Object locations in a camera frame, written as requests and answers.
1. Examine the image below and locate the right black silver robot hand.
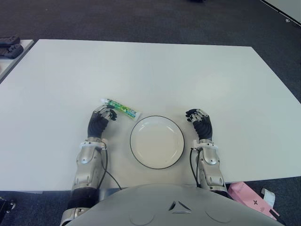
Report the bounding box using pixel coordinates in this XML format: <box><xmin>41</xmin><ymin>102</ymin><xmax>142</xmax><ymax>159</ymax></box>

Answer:
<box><xmin>185</xmin><ymin>108</ymin><xmax>214</xmax><ymax>141</ymax></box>

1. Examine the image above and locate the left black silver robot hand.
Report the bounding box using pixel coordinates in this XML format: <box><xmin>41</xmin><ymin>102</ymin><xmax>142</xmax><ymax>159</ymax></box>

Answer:
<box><xmin>87</xmin><ymin>105</ymin><xmax>118</xmax><ymax>140</ymax></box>

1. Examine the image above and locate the green white toothpaste tube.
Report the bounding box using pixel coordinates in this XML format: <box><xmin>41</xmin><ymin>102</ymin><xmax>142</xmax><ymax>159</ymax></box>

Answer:
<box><xmin>100</xmin><ymin>97</ymin><xmax>142</xmax><ymax>121</ymax></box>

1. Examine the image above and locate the white plate with black rim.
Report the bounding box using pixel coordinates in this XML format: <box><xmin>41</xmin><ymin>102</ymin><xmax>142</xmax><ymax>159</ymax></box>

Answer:
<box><xmin>129</xmin><ymin>115</ymin><xmax>185</xmax><ymax>170</ymax></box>

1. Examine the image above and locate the pink cardboard box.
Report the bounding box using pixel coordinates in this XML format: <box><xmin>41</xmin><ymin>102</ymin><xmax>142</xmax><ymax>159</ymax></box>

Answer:
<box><xmin>228</xmin><ymin>181</ymin><xmax>280</xmax><ymax>221</ymax></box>

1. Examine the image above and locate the grey robot torso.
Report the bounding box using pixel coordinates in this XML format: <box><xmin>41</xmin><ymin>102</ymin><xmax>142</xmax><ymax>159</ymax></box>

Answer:
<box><xmin>62</xmin><ymin>184</ymin><xmax>286</xmax><ymax>226</ymax></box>

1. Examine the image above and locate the white paper tag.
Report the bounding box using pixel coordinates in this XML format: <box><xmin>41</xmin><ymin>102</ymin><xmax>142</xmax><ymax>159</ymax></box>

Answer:
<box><xmin>260</xmin><ymin>187</ymin><xmax>276</xmax><ymax>208</ymax></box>

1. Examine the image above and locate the white side table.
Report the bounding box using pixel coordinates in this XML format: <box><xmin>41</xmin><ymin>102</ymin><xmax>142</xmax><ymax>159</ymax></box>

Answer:
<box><xmin>0</xmin><ymin>39</ymin><xmax>35</xmax><ymax>83</ymax></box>

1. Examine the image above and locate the large black game controller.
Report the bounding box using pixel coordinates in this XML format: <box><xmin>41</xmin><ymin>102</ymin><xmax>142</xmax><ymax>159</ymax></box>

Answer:
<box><xmin>0</xmin><ymin>44</ymin><xmax>24</xmax><ymax>59</ymax></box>

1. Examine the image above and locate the black device on floor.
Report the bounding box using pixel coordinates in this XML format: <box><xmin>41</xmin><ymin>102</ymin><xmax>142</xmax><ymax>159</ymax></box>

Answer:
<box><xmin>0</xmin><ymin>194</ymin><xmax>16</xmax><ymax>215</ymax></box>

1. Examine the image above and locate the small black game controller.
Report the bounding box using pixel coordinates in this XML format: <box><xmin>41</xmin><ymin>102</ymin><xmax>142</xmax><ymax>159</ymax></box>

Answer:
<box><xmin>0</xmin><ymin>35</ymin><xmax>21</xmax><ymax>46</ymax></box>

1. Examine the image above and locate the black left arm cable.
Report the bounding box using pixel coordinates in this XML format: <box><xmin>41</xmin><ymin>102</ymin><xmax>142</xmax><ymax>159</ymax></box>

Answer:
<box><xmin>100</xmin><ymin>145</ymin><xmax>122</xmax><ymax>191</ymax></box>

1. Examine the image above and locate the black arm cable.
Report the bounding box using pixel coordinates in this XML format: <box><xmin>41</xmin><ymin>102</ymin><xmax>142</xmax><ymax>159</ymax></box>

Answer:
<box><xmin>190</xmin><ymin>147</ymin><xmax>201</xmax><ymax>188</ymax></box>
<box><xmin>100</xmin><ymin>145</ymin><xmax>122</xmax><ymax>191</ymax></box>

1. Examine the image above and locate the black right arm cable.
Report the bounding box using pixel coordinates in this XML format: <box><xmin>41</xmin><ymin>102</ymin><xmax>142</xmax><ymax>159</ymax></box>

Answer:
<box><xmin>190</xmin><ymin>147</ymin><xmax>201</xmax><ymax>188</ymax></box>

